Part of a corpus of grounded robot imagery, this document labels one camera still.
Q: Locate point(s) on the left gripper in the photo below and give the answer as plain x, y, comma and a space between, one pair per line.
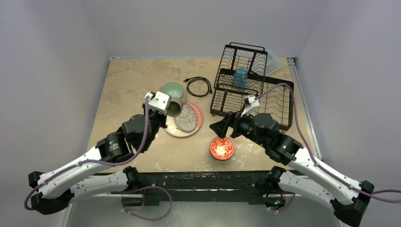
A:
164, 117

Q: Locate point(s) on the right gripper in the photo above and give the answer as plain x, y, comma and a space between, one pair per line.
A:
233, 122

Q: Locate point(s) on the small grey mug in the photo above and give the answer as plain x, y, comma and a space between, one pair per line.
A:
175, 106

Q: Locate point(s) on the red floral bowl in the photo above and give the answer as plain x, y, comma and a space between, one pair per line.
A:
222, 148

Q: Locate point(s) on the blue polka dot mug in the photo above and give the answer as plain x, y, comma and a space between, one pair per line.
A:
240, 78

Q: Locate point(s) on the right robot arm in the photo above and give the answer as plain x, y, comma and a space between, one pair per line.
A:
348, 198

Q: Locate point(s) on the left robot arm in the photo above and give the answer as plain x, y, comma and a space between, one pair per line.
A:
56, 190

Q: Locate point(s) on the pink and cream plate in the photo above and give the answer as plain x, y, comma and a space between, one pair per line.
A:
174, 131

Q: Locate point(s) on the grey speckled plate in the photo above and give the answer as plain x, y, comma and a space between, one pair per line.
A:
187, 120

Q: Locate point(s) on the mint green bowl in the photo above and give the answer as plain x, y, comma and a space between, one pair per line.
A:
172, 89

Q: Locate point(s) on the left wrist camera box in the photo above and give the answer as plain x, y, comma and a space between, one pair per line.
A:
158, 101

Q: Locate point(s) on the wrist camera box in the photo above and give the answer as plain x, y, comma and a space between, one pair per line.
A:
158, 101
251, 104

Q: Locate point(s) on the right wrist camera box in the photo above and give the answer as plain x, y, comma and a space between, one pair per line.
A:
251, 104

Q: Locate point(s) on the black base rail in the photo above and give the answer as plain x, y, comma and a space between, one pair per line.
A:
252, 187

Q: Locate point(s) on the black wire dish rack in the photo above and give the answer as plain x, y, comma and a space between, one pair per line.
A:
260, 65

